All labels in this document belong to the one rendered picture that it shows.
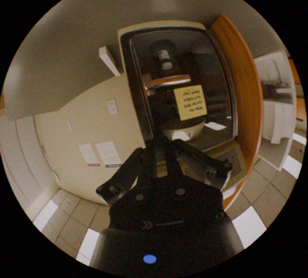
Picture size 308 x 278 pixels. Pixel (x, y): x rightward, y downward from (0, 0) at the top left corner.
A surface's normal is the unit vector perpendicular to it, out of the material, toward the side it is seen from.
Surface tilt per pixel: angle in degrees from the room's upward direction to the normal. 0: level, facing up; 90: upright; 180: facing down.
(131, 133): 90
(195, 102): 90
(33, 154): 90
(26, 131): 90
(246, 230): 180
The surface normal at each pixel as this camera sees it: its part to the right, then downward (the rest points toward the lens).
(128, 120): -0.02, 0.21
